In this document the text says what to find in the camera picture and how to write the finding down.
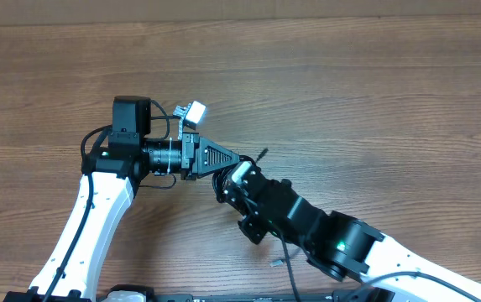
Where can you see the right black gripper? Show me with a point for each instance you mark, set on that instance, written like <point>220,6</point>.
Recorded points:
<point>248,222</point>

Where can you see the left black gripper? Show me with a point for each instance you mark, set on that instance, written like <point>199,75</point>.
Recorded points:
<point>191,141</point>

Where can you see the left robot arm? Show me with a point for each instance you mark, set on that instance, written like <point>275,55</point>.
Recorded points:
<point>112,171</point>

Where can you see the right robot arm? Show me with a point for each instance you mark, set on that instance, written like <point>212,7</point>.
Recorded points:
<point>339,245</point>

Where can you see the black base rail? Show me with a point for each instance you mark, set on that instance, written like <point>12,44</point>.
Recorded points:
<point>373,295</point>

